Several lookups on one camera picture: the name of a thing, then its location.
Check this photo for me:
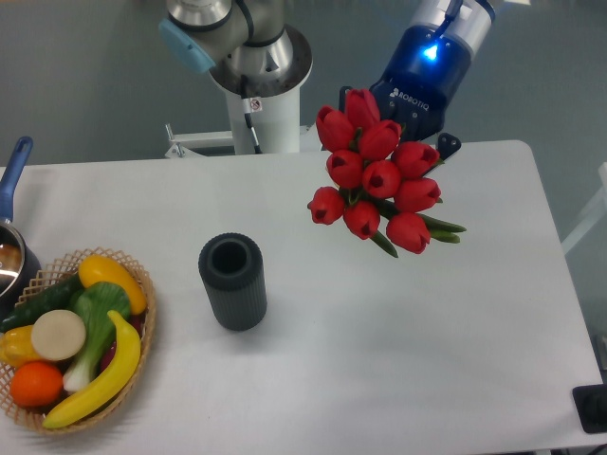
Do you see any blue Robotiq gripper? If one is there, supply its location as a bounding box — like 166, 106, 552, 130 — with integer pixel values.
338, 26, 471, 161

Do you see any red tulip bouquet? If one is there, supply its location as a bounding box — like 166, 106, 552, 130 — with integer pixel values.
307, 89, 465, 257

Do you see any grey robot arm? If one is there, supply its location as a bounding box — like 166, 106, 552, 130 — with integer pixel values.
158, 1, 501, 157

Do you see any dark grey ribbed vase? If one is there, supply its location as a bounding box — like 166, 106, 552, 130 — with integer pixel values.
198, 232, 267, 332

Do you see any red vegetable in basket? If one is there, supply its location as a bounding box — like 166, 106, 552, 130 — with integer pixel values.
99, 315, 145, 373

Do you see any yellow squash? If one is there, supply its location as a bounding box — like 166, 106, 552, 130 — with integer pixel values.
78, 254, 147, 315

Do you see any black device at edge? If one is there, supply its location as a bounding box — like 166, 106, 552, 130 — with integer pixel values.
572, 384, 607, 434

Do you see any green bok choy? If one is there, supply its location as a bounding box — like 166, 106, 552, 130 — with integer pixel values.
64, 282, 131, 394

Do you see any yellow banana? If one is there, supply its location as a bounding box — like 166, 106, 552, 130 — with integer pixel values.
43, 310, 141, 430

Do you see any green cucumber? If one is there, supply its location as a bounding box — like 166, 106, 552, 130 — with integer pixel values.
1, 275, 83, 334

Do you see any beige round mushroom cap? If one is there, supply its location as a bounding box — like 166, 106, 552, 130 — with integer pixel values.
30, 310, 86, 361

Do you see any yellow bell pepper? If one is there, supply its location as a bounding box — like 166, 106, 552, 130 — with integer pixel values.
1, 325, 45, 368

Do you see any orange fruit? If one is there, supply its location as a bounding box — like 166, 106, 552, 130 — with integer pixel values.
9, 361, 64, 408

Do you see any woven wicker basket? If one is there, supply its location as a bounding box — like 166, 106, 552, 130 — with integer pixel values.
1, 246, 156, 435

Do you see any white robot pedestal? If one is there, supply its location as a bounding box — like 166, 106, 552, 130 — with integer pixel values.
163, 23, 314, 159

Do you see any blue handled saucepan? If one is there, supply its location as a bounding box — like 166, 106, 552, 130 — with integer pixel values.
1, 136, 41, 319

